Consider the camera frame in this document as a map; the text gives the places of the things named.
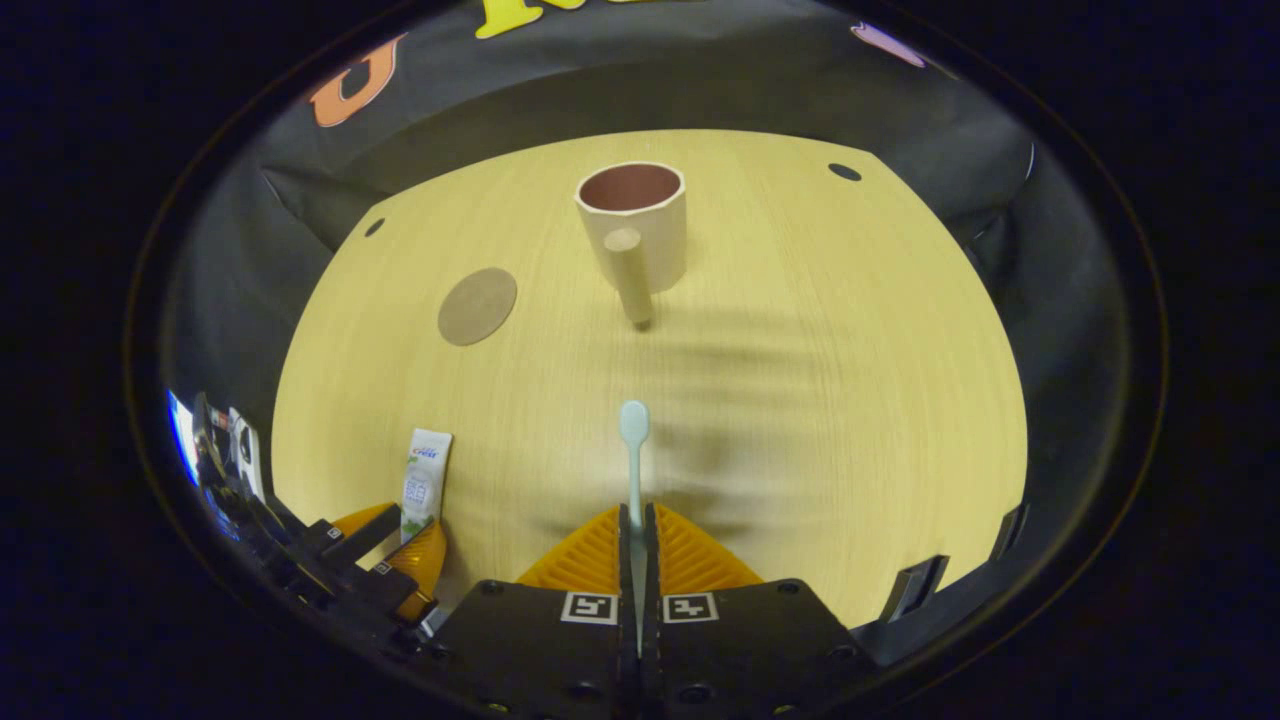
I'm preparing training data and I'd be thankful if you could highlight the round brown coaster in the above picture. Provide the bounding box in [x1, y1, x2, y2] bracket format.
[438, 267, 519, 347]

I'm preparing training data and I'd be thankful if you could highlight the white toothpaste tube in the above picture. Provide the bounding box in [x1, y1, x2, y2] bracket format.
[400, 428, 454, 546]

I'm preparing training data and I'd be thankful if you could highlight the beige cup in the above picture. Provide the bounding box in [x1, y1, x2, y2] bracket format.
[575, 162, 689, 329]

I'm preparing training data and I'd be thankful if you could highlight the pale blue toothbrush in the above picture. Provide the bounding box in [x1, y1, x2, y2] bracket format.
[619, 400, 651, 651]

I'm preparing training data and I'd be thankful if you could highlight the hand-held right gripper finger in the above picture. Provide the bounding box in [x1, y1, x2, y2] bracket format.
[430, 503, 641, 720]
[643, 503, 881, 720]

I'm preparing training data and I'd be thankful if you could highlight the wooden desktop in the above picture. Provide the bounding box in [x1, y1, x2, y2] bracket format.
[270, 128, 1029, 641]

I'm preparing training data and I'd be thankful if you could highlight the lit display screen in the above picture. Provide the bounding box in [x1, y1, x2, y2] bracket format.
[165, 390, 201, 486]

